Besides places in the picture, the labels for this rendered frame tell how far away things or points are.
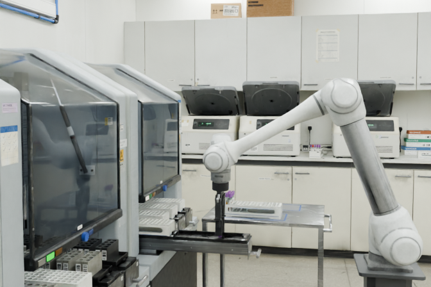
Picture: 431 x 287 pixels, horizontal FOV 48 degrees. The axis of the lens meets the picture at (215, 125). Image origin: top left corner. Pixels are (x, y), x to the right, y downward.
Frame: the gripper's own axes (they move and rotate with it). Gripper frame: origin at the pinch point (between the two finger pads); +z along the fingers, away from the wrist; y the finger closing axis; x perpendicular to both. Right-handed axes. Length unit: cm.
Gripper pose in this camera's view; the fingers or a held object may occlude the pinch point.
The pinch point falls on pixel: (219, 226)
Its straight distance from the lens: 220.2
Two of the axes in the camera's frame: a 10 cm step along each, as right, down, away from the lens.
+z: -0.1, 10.0, 0.6
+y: -1.9, 0.5, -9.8
